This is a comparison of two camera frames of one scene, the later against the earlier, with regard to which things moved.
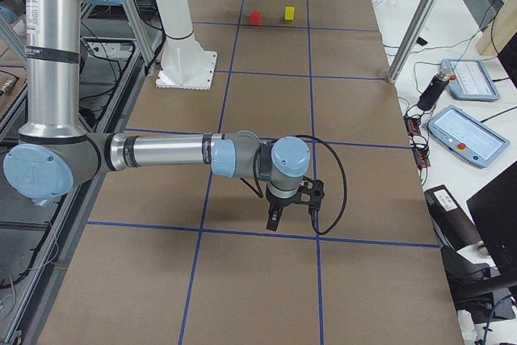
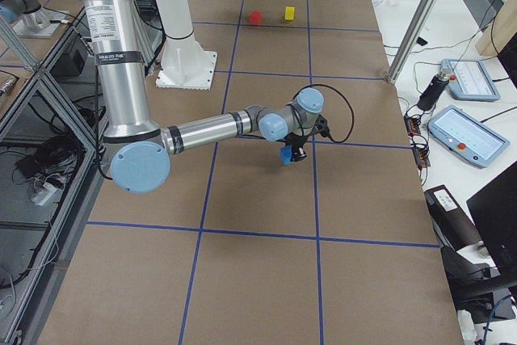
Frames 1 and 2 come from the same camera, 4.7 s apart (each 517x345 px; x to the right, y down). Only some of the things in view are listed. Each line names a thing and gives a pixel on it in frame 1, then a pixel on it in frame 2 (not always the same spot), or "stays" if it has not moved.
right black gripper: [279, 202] → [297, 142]
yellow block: [289, 13] stays
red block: [255, 17] stays
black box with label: [448, 220] stays
